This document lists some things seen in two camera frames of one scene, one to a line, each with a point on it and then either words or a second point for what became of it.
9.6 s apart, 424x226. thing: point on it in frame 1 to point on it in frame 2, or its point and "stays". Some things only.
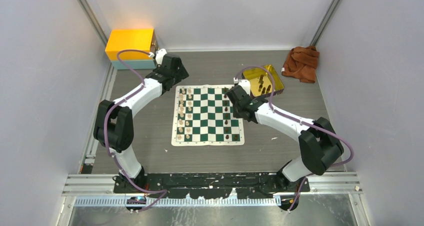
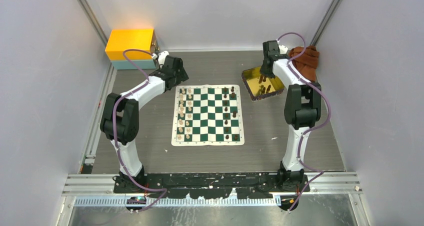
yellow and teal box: x=144 y=39 stays
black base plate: x=255 y=186 stays
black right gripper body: x=236 y=111 to x=265 y=72
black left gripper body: x=179 y=75 stays
